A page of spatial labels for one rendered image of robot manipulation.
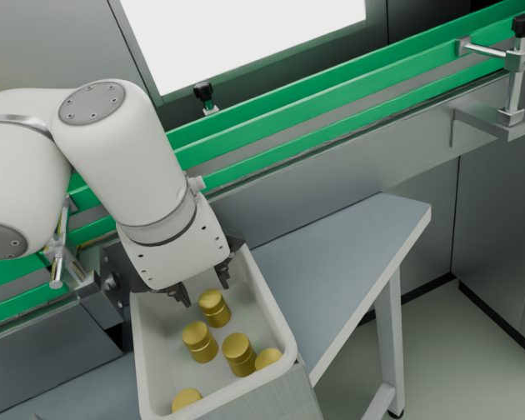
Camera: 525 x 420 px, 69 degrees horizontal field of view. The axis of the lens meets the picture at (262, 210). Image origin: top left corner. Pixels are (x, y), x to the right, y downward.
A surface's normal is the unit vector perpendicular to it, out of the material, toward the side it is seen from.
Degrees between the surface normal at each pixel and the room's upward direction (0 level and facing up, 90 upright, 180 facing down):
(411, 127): 90
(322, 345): 0
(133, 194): 105
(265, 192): 90
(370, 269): 0
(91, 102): 15
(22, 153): 49
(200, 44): 90
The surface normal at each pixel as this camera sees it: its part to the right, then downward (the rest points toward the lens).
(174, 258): 0.38, 0.71
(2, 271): 0.34, 0.51
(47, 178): 0.91, -0.32
